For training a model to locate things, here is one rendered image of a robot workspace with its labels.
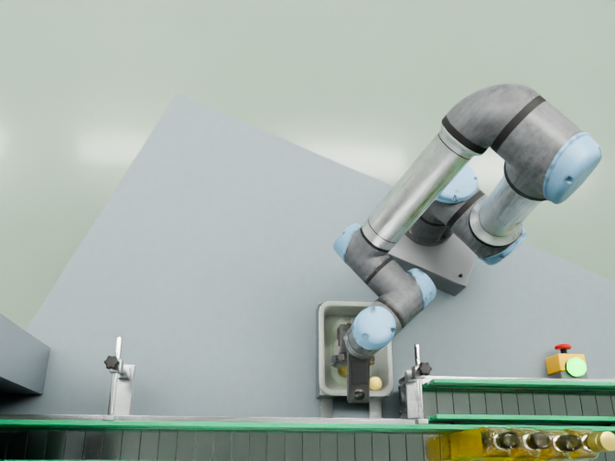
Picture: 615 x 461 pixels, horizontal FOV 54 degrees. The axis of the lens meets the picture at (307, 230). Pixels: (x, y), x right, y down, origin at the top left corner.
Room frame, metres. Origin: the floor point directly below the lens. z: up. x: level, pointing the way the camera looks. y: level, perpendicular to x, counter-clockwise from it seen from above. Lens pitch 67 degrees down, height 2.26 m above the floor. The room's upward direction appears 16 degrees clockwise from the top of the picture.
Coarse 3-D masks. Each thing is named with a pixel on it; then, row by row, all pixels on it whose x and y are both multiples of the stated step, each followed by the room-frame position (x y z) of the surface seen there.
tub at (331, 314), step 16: (336, 304) 0.43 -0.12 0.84; (352, 304) 0.44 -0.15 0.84; (368, 304) 0.45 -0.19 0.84; (320, 320) 0.38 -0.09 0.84; (336, 320) 0.41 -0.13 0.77; (320, 336) 0.34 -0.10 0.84; (320, 352) 0.31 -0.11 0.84; (384, 352) 0.35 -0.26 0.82; (320, 368) 0.27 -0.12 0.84; (384, 368) 0.32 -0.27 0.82; (320, 384) 0.24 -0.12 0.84; (336, 384) 0.26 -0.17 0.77; (384, 384) 0.28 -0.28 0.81
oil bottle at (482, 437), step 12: (468, 432) 0.20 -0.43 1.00; (480, 432) 0.19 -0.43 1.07; (492, 432) 0.19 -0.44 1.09; (456, 444) 0.18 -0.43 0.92; (468, 444) 0.17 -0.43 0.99; (480, 444) 0.17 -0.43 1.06; (492, 444) 0.17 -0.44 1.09; (456, 456) 0.15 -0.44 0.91; (468, 456) 0.15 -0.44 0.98; (480, 456) 0.15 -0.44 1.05; (492, 456) 0.15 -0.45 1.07; (504, 456) 0.16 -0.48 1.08
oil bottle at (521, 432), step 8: (520, 432) 0.21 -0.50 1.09; (528, 432) 0.21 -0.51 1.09; (536, 432) 0.22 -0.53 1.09; (520, 440) 0.19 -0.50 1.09; (512, 448) 0.18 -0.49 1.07; (520, 448) 0.18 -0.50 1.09; (512, 456) 0.16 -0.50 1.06; (520, 456) 0.17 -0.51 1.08; (528, 456) 0.17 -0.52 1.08; (536, 456) 0.17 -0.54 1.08
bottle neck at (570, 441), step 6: (558, 438) 0.21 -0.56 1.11; (564, 438) 0.21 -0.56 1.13; (570, 438) 0.22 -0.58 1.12; (576, 438) 0.22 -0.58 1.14; (558, 444) 0.20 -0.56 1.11; (564, 444) 0.20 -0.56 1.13; (570, 444) 0.21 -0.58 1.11; (576, 444) 0.21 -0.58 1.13; (558, 450) 0.19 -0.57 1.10; (564, 450) 0.19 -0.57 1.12; (570, 450) 0.19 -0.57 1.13; (576, 450) 0.19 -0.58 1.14
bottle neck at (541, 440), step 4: (540, 432) 0.21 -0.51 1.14; (524, 436) 0.20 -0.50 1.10; (528, 436) 0.20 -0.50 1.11; (532, 436) 0.20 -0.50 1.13; (536, 436) 0.20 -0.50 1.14; (540, 436) 0.20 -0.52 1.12; (544, 436) 0.20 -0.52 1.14; (548, 436) 0.21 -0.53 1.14; (524, 440) 0.19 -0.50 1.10; (528, 440) 0.19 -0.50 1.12; (532, 440) 0.19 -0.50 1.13; (536, 440) 0.19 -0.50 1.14; (540, 440) 0.20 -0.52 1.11; (544, 440) 0.20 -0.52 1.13; (548, 440) 0.20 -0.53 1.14; (524, 444) 0.19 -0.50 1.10; (528, 444) 0.19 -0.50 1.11; (532, 444) 0.19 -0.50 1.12; (536, 444) 0.19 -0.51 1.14; (540, 444) 0.19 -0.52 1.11; (544, 444) 0.19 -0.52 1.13; (548, 444) 0.19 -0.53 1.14; (528, 448) 0.18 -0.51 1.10; (532, 448) 0.18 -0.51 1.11; (536, 448) 0.18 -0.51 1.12; (540, 448) 0.18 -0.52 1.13; (544, 448) 0.18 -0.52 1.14
